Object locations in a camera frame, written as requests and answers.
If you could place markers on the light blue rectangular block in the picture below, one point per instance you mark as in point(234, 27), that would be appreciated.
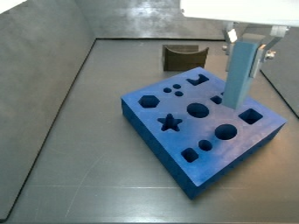
point(239, 68)

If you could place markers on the dark curved holder bracket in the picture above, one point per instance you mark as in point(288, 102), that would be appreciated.
point(183, 57)

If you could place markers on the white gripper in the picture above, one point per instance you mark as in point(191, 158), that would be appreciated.
point(264, 12)

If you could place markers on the blue shape sorter board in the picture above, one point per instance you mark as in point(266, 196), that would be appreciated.
point(199, 137)

